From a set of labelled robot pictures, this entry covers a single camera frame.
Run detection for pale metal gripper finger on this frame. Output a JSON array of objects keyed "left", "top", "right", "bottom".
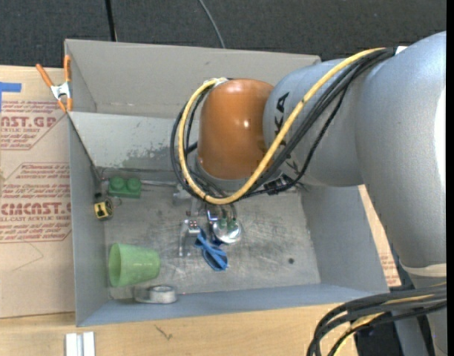
[
  {"left": 178, "top": 219, "right": 200, "bottom": 258},
  {"left": 171, "top": 184, "right": 194, "bottom": 206}
]

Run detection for shiny silver round object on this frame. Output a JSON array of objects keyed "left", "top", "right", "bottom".
[{"left": 211, "top": 219, "right": 243, "bottom": 245}]

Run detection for blue sunglasses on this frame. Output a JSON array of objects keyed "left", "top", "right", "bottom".
[{"left": 194, "top": 228, "right": 228, "bottom": 272}]

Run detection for green toy brick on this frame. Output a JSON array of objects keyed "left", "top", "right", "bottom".
[{"left": 108, "top": 176, "right": 142, "bottom": 200}]

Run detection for grey metal bin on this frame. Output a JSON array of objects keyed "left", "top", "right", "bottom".
[{"left": 63, "top": 38, "right": 391, "bottom": 328}]

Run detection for green plastic cup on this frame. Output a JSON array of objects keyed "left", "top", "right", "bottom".
[{"left": 108, "top": 242, "right": 162, "bottom": 289}]

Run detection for grey tape roll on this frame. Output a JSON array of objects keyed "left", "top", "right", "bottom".
[{"left": 134, "top": 284, "right": 179, "bottom": 306}]

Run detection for yellow and black tape measure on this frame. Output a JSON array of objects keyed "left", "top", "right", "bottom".
[{"left": 93, "top": 197, "right": 115, "bottom": 221}]

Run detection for brown cardboard board red print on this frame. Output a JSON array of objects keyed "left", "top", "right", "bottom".
[{"left": 0, "top": 64, "right": 402, "bottom": 320}]

